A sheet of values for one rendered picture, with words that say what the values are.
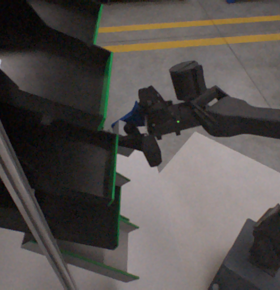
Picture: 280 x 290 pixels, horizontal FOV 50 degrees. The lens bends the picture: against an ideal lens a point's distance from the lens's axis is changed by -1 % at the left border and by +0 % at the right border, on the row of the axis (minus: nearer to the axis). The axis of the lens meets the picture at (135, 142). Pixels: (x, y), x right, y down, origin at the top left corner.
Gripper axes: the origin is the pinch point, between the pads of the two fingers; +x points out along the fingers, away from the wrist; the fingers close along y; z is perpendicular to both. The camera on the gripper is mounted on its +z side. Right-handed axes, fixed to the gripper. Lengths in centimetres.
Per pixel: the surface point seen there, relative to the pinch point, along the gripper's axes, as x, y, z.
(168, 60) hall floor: 1, -223, -138
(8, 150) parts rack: 4.6, 24.1, 25.5
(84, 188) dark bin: 3.0, 20.4, 10.7
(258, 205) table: -27, -4, -54
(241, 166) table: -26, -20, -53
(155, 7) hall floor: 4, -350, -139
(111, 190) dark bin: -0.8, 20.9, 9.5
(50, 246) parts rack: 12.2, 25.1, 3.5
